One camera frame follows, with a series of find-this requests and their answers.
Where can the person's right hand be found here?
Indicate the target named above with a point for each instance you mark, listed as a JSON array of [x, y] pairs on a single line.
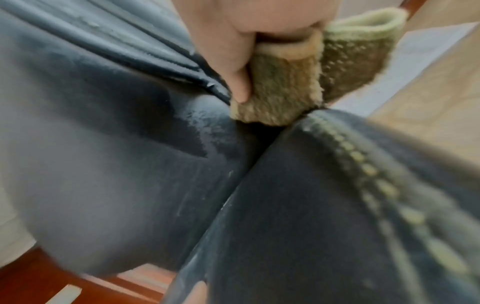
[[247, 24]]

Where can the person's left hand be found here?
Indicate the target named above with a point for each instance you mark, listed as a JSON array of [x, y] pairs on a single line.
[[197, 295]]

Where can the green cleaning cloth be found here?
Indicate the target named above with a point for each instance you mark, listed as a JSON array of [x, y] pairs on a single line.
[[285, 83]]

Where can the black leather chair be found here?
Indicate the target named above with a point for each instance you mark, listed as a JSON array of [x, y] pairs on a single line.
[[112, 178]]

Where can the white door notice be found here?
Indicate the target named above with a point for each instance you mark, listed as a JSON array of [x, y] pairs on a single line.
[[64, 295]]

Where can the white paper sheet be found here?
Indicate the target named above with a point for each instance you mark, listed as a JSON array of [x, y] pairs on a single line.
[[405, 71]]

